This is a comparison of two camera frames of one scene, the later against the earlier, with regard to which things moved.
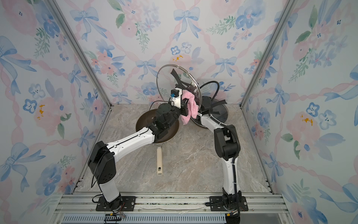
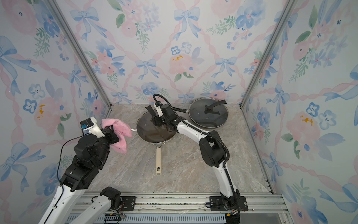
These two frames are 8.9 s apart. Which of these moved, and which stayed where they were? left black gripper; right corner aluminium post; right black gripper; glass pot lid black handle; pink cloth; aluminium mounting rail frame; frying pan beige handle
Moved: left black gripper; pink cloth; glass pot lid black handle; right black gripper
Stayed: frying pan beige handle; aluminium mounting rail frame; right corner aluminium post
